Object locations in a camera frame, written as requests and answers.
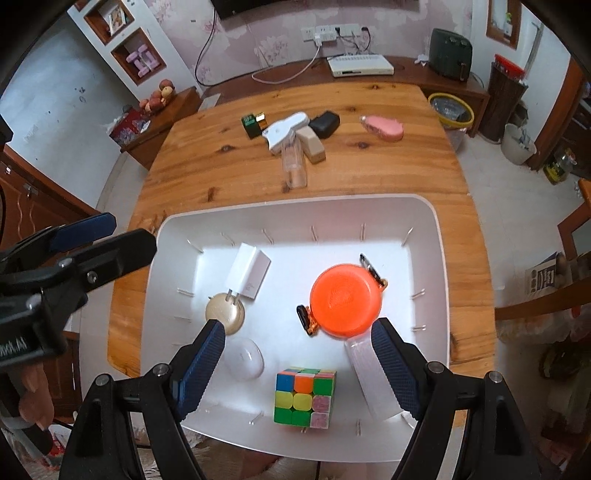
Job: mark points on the white plastic tray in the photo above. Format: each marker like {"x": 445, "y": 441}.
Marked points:
{"x": 286, "y": 277}

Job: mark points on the pink flat case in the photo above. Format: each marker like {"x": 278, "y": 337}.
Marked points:
{"x": 383, "y": 129}

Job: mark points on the brown wooden door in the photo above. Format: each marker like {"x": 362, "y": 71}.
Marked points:
{"x": 27, "y": 194}

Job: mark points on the grey long stick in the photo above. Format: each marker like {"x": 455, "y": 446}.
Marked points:
{"x": 532, "y": 46}

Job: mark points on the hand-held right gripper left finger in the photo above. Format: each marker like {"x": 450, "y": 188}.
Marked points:
{"x": 203, "y": 364}

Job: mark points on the beige rectangular block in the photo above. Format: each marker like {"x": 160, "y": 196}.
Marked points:
{"x": 311, "y": 145}

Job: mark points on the white set-top box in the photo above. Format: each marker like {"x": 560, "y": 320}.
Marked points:
{"x": 360, "y": 65}

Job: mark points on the orange wooden side table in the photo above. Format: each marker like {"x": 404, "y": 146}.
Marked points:
{"x": 572, "y": 230}

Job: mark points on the long wooden television cabinet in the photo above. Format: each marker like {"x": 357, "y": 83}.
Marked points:
{"x": 406, "y": 69}

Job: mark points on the dark cylinder with red lid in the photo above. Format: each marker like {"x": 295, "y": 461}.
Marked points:
{"x": 501, "y": 106}

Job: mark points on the dark green air fryer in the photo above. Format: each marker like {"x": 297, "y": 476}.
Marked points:
{"x": 450, "y": 55}

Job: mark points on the clear oblong plastic box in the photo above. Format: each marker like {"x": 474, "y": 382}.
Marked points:
{"x": 367, "y": 369}

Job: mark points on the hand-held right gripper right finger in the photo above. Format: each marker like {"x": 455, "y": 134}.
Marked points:
{"x": 395, "y": 369}

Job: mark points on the white oval mouse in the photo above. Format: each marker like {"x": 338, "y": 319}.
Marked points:
{"x": 244, "y": 360}

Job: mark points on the person's left hand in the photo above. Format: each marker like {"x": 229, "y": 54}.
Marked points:
{"x": 34, "y": 397}

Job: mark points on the black small case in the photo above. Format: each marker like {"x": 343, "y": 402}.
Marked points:
{"x": 324, "y": 124}

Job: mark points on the printed booklet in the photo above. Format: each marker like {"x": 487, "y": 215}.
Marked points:
{"x": 542, "y": 274}

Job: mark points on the pink dumbbell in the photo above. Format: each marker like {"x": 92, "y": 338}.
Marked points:
{"x": 151, "y": 56}
{"x": 137, "y": 63}

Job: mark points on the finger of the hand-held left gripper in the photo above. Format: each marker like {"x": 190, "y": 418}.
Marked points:
{"x": 120, "y": 254}
{"x": 87, "y": 228}

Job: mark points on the colourful puzzle cube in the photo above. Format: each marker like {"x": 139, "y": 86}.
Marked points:
{"x": 300, "y": 397}

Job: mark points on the white bucket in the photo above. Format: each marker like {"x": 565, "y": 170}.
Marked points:
{"x": 517, "y": 152}

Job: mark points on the wooden side cabinet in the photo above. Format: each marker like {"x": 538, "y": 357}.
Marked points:
{"x": 157, "y": 138}

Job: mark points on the photo frame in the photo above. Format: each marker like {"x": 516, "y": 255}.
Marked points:
{"x": 116, "y": 19}

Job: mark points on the yellow oil bottle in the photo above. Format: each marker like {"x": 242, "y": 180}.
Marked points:
{"x": 556, "y": 170}

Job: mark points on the yellow waste bin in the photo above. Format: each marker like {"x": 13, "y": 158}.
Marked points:
{"x": 450, "y": 108}

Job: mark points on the gold round compact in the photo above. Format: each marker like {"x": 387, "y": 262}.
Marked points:
{"x": 226, "y": 314}

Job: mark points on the white wall power strip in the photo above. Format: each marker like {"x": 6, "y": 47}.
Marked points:
{"x": 330, "y": 33}

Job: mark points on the white charger plug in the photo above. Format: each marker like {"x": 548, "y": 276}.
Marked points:
{"x": 247, "y": 272}

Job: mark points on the dark green small box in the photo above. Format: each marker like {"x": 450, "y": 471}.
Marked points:
{"x": 251, "y": 127}

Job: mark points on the white plastic spray head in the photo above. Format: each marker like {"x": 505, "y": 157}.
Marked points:
{"x": 284, "y": 131}

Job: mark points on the red tissue box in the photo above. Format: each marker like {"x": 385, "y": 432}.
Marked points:
{"x": 131, "y": 131}

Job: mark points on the black wall television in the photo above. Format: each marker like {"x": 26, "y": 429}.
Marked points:
{"x": 318, "y": 5}

